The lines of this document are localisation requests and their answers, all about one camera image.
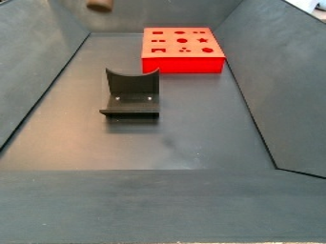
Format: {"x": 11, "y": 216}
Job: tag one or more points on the brown oval rod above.
{"x": 100, "y": 5}

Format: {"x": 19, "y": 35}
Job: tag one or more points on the black curved fixture stand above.
{"x": 134, "y": 94}

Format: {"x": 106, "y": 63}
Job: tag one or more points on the red foam shape board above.
{"x": 182, "y": 50}

